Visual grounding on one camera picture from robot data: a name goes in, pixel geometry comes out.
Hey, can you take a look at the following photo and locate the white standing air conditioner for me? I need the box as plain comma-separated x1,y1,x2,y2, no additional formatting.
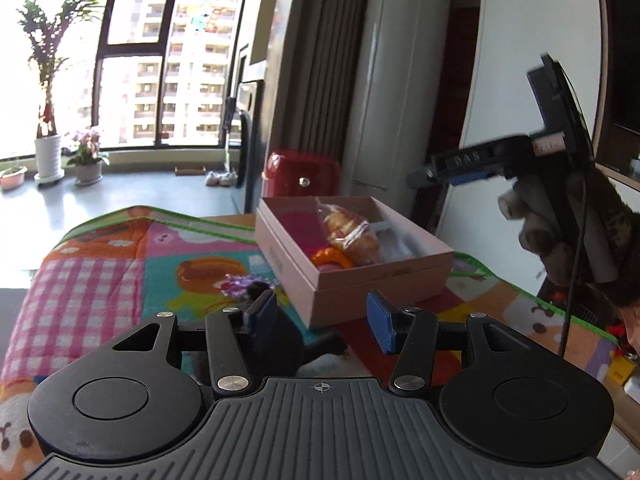
346,0,454,194

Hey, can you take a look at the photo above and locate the dark wooden cabinet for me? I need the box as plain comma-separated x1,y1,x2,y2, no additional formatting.
595,0,640,172

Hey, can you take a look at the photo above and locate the black cable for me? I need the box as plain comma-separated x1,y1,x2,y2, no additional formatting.
556,60,590,362

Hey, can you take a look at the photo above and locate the colourful window sticker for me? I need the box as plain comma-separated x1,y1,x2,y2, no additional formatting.
175,2,237,34

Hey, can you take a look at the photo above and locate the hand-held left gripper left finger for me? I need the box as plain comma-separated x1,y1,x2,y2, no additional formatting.
112,289,279,394

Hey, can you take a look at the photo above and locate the pink cardboard box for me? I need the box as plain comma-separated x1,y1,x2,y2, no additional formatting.
255,195,456,330

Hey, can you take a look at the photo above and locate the black plush toy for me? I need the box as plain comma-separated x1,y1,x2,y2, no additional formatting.
240,282,347,377

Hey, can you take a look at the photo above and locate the colourful play mat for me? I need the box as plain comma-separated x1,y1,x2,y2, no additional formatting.
0,204,623,480

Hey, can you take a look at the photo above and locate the orange plastic cup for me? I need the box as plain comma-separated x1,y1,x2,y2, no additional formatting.
310,246,357,274

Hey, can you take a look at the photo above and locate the tall plant in white pot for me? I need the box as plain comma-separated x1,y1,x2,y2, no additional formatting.
15,0,117,184

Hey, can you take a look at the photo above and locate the croissant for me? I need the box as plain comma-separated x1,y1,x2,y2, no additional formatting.
316,200,386,267

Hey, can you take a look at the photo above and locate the grey curtain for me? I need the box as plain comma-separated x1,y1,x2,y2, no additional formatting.
270,0,374,161

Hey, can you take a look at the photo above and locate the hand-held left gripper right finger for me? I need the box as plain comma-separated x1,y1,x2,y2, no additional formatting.
366,290,543,395

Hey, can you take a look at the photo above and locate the flowering plant in pot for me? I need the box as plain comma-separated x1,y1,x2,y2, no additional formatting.
65,127,111,186

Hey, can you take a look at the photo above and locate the dark standing frame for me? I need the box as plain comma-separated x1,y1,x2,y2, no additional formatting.
222,80,265,214

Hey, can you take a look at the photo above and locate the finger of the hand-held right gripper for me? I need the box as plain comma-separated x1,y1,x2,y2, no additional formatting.
407,167,496,190

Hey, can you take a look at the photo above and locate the purple bead string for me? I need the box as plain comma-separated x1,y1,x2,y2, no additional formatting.
220,272,277,304

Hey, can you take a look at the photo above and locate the person's right hand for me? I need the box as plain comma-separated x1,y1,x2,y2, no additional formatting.
497,179,572,286

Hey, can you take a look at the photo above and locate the small white planter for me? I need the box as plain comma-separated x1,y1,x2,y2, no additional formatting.
0,166,29,192

